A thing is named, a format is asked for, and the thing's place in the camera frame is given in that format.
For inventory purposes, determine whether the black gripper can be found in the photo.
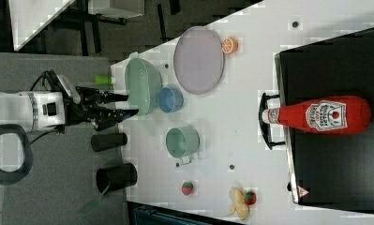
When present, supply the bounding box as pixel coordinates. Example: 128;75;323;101
66;86;139;131

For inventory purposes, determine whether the red plush ketchup bottle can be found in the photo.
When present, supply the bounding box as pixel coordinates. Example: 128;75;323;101
262;96;371;135

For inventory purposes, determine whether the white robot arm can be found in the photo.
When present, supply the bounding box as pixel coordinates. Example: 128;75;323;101
0;87;139;186

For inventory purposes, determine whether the green marker clamp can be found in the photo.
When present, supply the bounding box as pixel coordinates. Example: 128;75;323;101
95;75;114;85

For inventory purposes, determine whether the black cylinder cup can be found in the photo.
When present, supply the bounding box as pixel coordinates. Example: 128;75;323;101
90;133;127;152

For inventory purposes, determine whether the green colander bowl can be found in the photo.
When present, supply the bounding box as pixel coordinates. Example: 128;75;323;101
125;52;162;116

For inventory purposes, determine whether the blue small bowl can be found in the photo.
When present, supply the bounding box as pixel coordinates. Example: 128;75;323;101
158;87;184;113

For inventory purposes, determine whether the black cylinder container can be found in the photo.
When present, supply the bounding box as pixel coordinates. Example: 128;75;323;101
96;163;138;192

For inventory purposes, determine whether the green mug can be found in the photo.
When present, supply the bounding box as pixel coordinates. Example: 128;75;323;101
165;126;200;165

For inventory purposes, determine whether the lavender round plate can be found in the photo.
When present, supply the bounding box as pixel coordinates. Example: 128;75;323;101
173;26;224;95

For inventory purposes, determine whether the green spatula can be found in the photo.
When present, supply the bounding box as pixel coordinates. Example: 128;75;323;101
80;187;110;216

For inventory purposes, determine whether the red strawberry toy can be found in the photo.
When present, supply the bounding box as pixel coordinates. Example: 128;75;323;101
181;182;194;196

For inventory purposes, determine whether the orange slice toy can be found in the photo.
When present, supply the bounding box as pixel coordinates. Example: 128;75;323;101
222;37;238;54

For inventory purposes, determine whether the yellow banana toy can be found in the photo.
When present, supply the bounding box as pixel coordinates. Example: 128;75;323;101
228;187;249;220

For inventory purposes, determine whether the red tomato toy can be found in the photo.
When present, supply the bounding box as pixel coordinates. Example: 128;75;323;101
245;191;257;205

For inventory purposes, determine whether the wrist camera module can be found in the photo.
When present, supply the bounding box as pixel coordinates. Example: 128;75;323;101
57;75;81;104

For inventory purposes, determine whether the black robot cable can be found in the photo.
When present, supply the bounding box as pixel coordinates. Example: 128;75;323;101
29;70;64;145

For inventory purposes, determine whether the black oven door handle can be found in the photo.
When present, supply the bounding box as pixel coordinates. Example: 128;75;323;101
259;93;286;150

